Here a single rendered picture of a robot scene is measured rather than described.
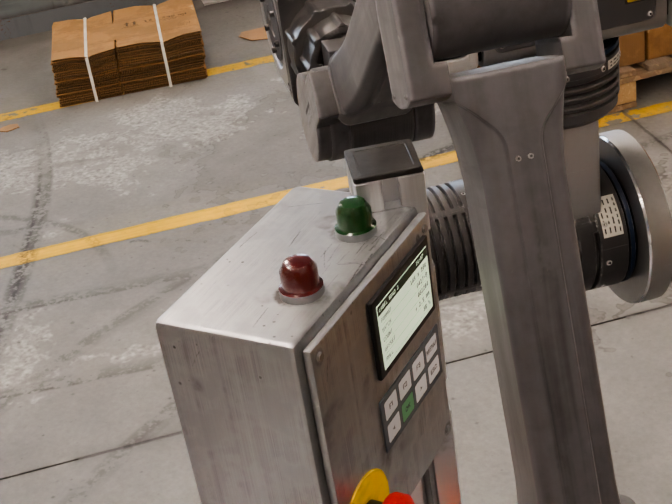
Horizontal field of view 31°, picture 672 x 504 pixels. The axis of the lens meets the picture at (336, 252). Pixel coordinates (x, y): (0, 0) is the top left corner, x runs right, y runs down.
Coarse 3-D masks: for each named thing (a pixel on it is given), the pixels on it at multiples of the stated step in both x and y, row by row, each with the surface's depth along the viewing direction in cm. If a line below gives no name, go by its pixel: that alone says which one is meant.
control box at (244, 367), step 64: (320, 192) 78; (256, 256) 72; (320, 256) 71; (384, 256) 71; (192, 320) 67; (256, 320) 66; (320, 320) 66; (192, 384) 69; (256, 384) 66; (320, 384) 65; (384, 384) 73; (192, 448) 72; (256, 448) 69; (320, 448) 67; (384, 448) 74
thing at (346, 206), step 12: (348, 204) 72; (360, 204) 72; (336, 216) 72; (348, 216) 71; (360, 216) 71; (336, 228) 73; (348, 228) 72; (360, 228) 72; (372, 228) 72; (348, 240) 72; (360, 240) 72
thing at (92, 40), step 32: (64, 32) 522; (96, 32) 516; (128, 32) 510; (160, 32) 503; (192, 32) 495; (64, 64) 491; (96, 64) 494; (128, 64) 496; (160, 64) 498; (192, 64) 502; (64, 96) 499; (96, 96) 499
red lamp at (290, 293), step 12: (288, 264) 67; (300, 264) 66; (312, 264) 67; (288, 276) 66; (300, 276) 66; (312, 276) 67; (288, 288) 67; (300, 288) 67; (312, 288) 67; (324, 288) 68; (288, 300) 67; (300, 300) 67; (312, 300) 67
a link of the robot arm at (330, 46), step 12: (324, 48) 102; (336, 48) 101; (324, 60) 103; (384, 120) 98; (396, 120) 98; (408, 120) 99; (360, 132) 98; (372, 132) 98; (384, 132) 99; (396, 132) 99; (408, 132) 99; (360, 144) 99; (372, 144) 100
